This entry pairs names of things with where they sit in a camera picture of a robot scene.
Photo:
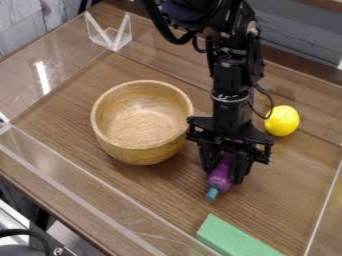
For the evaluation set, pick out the black metal stand base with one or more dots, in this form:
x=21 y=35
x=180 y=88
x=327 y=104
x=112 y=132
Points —
x=57 y=248

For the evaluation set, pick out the clear acrylic enclosure wall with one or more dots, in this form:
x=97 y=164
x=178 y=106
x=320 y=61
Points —
x=143 y=210

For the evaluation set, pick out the yellow toy lemon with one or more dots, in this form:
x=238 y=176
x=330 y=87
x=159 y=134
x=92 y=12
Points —
x=282 y=120

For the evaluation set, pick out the green foam block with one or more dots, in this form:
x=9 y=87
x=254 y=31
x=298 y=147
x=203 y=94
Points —
x=228 y=240

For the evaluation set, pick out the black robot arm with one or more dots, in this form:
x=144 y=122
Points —
x=222 y=29

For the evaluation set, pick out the purple toy eggplant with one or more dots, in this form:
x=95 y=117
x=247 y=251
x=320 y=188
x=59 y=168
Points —
x=219 y=180

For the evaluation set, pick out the brown wooden bowl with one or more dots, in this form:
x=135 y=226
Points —
x=139 y=121

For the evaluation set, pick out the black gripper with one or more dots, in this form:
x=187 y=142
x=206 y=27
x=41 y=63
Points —
x=227 y=132

